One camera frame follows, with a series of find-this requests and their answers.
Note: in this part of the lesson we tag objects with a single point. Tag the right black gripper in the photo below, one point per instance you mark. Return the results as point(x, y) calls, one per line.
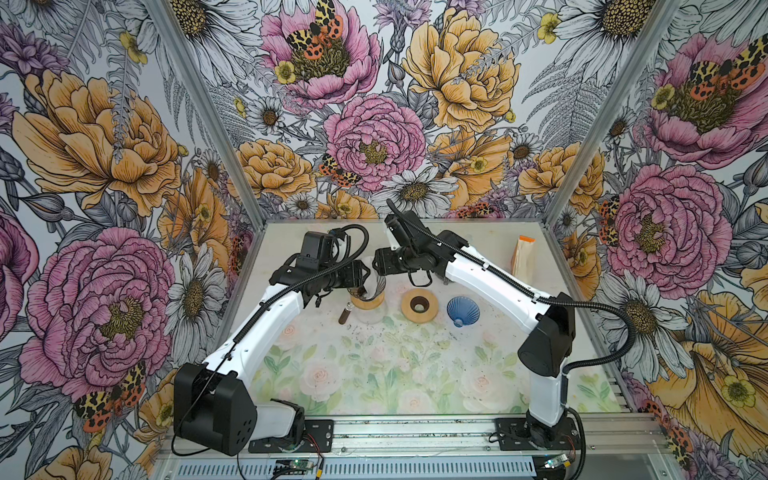
point(385, 262)

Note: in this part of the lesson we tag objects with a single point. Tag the blue glass dripper cone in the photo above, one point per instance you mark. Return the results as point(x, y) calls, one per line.
point(463, 311)

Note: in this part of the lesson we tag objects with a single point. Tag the white paper coffee filter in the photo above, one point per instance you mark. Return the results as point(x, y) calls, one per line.
point(374, 284)

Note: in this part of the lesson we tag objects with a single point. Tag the green circuit board right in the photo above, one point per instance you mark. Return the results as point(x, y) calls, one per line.
point(556, 462)

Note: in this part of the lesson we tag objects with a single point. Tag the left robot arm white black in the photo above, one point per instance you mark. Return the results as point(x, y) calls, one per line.
point(213, 406)

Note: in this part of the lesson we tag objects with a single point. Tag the grey glass dripper cone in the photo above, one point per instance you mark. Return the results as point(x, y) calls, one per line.
point(357, 293)

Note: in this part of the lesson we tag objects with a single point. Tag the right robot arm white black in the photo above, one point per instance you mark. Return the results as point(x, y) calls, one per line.
point(549, 324)

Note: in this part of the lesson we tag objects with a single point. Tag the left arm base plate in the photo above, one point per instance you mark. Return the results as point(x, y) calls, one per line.
point(310, 436)

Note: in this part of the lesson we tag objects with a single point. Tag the clear glass carafe brown handle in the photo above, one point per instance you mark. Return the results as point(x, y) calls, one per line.
point(354, 314)

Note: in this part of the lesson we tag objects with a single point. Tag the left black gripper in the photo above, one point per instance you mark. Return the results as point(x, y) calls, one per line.
point(354, 274)

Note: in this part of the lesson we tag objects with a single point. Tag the green circuit board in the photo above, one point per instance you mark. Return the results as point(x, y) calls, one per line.
point(293, 467)
point(556, 462)

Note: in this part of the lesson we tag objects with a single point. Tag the coffee filter pack orange top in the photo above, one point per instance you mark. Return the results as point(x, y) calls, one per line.
point(522, 264)

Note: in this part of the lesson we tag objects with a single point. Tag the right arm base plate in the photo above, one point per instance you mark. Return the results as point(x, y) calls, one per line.
point(528, 434)

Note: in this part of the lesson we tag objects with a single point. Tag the green circuit board left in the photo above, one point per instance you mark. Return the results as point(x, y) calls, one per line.
point(293, 467)

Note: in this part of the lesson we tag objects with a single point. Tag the aluminium front rail frame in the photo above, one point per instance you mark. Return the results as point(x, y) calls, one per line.
point(614, 446)

